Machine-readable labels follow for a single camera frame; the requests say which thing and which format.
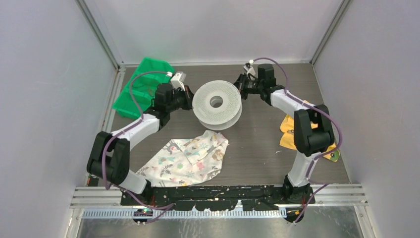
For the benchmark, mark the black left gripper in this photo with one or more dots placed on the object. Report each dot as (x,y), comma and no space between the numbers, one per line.
(188,95)

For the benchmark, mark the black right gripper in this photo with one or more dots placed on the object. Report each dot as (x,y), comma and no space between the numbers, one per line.
(239,83)

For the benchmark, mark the white perforated cable spool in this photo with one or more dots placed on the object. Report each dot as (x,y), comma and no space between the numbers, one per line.
(217,105)

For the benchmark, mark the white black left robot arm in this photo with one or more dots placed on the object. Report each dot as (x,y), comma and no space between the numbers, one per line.
(110,155)

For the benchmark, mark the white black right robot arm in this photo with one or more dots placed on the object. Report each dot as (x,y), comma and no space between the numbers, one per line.
(313,132)

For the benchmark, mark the green plastic divided bin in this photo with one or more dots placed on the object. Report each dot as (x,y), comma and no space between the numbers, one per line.
(141,87)

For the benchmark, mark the white patterned cloth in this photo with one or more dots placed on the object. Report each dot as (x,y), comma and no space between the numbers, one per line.
(185,162)

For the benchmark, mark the yellow printed cloth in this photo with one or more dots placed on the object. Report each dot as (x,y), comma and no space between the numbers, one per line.
(287,139)

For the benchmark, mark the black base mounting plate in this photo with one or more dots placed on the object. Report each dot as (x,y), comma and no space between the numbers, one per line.
(221,198)

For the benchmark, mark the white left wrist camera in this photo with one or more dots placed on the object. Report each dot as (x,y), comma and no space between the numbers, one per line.
(177,80)

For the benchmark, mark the aluminium frame rail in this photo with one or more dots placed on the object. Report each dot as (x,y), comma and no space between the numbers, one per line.
(95,197)

